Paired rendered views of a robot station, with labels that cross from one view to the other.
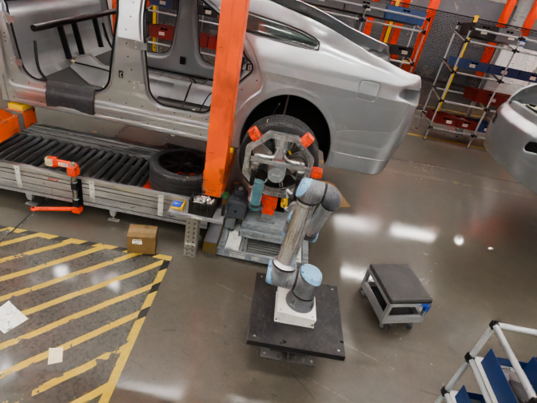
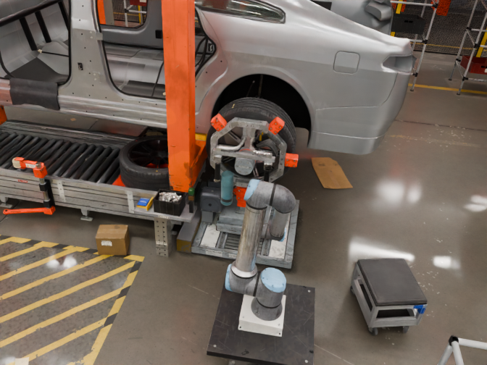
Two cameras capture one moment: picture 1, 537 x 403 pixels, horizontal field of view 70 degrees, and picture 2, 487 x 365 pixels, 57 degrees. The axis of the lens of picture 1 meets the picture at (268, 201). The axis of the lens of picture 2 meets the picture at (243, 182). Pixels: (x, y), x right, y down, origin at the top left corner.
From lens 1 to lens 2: 0.52 m
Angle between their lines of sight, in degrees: 8
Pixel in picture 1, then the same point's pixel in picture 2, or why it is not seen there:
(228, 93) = (181, 85)
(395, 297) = (382, 298)
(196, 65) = not seen: hidden behind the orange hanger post
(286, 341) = (248, 351)
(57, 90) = (21, 87)
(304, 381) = not seen: outside the picture
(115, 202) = (85, 201)
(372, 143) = (359, 120)
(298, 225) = (249, 230)
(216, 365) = not seen: outside the picture
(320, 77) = (290, 51)
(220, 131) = (180, 124)
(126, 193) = (95, 191)
